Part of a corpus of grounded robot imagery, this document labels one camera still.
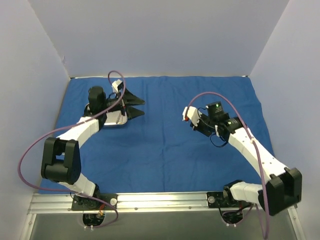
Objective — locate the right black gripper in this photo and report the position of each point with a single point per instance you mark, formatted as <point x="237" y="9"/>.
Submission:
<point x="201" y="125"/>

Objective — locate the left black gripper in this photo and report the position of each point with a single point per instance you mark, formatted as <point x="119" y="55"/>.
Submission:
<point x="122" y="105"/>

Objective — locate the steel instrument tray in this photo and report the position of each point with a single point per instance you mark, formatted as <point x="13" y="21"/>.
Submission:
<point x="108" y="118"/>

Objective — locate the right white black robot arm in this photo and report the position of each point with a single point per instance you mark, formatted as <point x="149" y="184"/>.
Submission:
<point x="280" y="187"/>

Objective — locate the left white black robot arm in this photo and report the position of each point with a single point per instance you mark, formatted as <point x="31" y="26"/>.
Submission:
<point x="61" y="158"/>

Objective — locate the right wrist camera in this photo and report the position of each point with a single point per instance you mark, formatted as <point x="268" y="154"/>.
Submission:
<point x="214" y="111"/>

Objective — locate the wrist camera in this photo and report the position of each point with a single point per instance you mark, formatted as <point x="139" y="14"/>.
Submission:
<point x="214" y="111"/>
<point x="117" y="86"/>

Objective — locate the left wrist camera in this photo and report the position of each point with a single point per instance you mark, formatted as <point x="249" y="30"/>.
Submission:
<point x="117" y="86"/>

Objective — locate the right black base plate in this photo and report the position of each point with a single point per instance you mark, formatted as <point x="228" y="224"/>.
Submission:
<point x="216" y="199"/>

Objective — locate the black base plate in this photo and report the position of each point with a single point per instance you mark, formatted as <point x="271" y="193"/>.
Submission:
<point x="216" y="199"/>
<point x="80" y="203"/>

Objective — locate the aluminium front rail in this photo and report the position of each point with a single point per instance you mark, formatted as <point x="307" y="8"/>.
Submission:
<point x="126" y="203"/>

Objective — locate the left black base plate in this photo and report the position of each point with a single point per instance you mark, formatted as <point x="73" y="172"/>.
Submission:
<point x="80" y="203"/>

